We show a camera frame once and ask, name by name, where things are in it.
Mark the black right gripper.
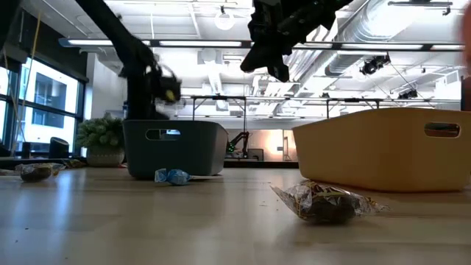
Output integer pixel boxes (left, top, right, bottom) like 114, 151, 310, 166
241, 0, 314, 82

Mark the black ceiling rail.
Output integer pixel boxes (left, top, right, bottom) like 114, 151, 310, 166
388, 0, 453, 15

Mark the chocolate candy clear wrapper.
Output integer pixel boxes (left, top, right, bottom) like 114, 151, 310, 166
15, 162, 66, 183
270, 179, 391, 225
62, 158, 88, 169

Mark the silver ventilation duct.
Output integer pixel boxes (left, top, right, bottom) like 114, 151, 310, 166
294, 0, 391, 85

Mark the black framed window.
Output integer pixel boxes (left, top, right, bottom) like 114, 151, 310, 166
0, 54, 88, 160

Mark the round white ceiling lamp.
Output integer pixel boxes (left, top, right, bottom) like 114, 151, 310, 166
214, 5, 236, 31

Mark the blue lollipop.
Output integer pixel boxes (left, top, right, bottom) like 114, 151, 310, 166
154, 168, 224, 186

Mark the yellow plastic bin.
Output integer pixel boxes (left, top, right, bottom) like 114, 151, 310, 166
292, 107, 471, 193

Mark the teal plastic bin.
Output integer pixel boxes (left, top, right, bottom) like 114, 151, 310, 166
122, 119, 229, 180

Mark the small green potted plant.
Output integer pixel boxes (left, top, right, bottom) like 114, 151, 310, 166
76, 113, 126, 169

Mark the black ceiling spotlight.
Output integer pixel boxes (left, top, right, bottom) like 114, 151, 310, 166
360, 54, 391, 77

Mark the long ceiling light strip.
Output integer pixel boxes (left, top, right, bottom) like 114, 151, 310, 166
58, 38, 471, 52

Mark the black cylindrical speaker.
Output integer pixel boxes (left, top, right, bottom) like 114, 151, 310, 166
49, 136, 70, 159

